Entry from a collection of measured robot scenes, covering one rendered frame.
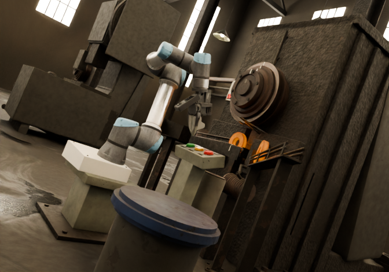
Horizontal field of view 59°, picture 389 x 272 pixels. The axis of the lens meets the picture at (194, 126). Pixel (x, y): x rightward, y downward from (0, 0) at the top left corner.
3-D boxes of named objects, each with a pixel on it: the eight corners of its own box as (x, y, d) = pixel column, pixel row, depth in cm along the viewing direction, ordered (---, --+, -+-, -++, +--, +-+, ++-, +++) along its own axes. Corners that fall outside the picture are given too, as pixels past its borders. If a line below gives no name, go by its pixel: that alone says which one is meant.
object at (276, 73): (227, 120, 268) (249, 65, 270) (269, 131, 228) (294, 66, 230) (221, 117, 264) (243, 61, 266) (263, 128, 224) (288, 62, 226)
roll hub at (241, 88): (230, 106, 255) (243, 71, 256) (254, 110, 231) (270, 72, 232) (224, 103, 252) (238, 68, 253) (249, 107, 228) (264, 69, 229)
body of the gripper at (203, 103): (211, 116, 153) (213, 89, 151) (194, 116, 148) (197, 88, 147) (202, 114, 159) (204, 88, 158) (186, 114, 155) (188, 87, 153)
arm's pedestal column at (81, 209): (56, 239, 151) (79, 184, 152) (35, 205, 182) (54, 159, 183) (131, 248, 176) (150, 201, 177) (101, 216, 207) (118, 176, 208)
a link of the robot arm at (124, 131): (106, 136, 184) (117, 113, 184) (129, 145, 189) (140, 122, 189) (108, 139, 173) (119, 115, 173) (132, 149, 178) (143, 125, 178)
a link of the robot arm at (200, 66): (207, 54, 155) (214, 53, 147) (205, 78, 157) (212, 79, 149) (191, 52, 153) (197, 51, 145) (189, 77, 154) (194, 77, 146)
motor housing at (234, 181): (206, 253, 219) (238, 175, 222) (227, 271, 201) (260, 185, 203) (191, 250, 213) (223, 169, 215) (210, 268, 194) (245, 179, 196)
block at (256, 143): (251, 176, 231) (264, 142, 232) (259, 179, 225) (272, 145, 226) (240, 171, 226) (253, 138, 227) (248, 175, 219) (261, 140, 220)
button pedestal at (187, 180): (150, 269, 160) (200, 146, 163) (174, 300, 139) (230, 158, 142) (120, 265, 151) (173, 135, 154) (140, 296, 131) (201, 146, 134)
